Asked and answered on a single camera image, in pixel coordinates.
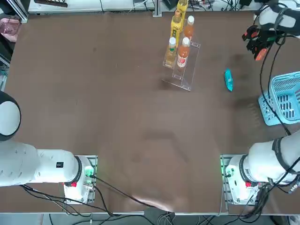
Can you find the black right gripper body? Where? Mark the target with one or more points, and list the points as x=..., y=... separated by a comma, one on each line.
x=264, y=35

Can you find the orange black barcode scanner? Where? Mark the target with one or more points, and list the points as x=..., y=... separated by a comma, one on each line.
x=260, y=55

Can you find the teal potato chips packet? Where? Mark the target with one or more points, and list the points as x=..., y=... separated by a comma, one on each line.
x=229, y=79

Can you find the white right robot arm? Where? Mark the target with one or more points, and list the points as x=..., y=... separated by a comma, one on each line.
x=264, y=161

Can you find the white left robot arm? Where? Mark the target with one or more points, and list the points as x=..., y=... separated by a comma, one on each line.
x=47, y=166

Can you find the light blue plastic basket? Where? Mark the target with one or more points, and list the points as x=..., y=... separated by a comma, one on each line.
x=269, y=110

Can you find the clear acrylic stepped shelf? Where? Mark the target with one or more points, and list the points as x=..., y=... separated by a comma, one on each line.
x=187, y=79

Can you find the orange juice bottle white cap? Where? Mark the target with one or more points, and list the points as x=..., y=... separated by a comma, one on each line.
x=182, y=56
x=189, y=29

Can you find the yellow bottle orange cap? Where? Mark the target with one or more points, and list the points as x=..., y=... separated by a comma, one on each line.
x=182, y=7
x=176, y=25

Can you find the pale tea bottle white cap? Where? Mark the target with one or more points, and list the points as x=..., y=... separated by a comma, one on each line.
x=170, y=54

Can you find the pink mesh item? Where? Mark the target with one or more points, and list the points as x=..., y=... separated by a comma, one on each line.
x=9, y=29

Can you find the aluminium frame corner post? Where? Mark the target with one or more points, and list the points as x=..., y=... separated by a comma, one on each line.
x=22, y=12

